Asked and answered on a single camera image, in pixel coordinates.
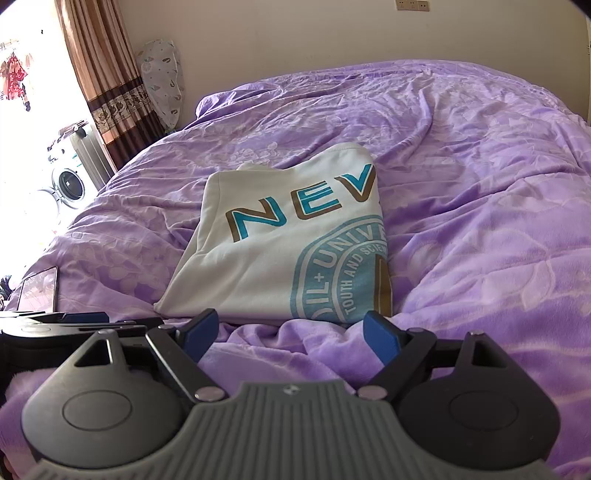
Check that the patterned fabric cover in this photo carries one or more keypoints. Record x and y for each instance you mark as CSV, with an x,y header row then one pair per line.
x,y
162,83

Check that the grey ribbed suitcase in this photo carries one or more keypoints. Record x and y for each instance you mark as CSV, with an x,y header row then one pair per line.
x,y
90,154

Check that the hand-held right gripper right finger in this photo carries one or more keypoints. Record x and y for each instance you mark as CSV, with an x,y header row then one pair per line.
x,y
381,339

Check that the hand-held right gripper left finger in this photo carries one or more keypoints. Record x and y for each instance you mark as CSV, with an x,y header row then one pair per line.
x,y
203,332

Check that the wall socket plate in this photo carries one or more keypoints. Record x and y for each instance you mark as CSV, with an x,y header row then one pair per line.
x,y
412,5

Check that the brown patterned curtain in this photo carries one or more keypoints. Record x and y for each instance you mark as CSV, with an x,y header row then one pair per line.
x,y
106,78

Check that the purple floral blanket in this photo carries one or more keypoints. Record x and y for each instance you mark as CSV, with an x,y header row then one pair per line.
x,y
461,207

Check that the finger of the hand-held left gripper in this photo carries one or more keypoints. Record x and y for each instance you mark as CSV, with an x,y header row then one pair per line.
x,y
83,317

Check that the red hanging garment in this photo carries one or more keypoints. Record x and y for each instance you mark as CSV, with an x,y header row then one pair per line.
x,y
14,78

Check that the white printed sweatshirt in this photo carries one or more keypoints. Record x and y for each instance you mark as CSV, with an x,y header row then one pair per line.
x,y
281,249

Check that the white washing machine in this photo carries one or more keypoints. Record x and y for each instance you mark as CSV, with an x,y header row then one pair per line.
x,y
69,180

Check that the dark framed tablet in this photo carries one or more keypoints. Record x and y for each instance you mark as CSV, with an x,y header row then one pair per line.
x,y
39,290

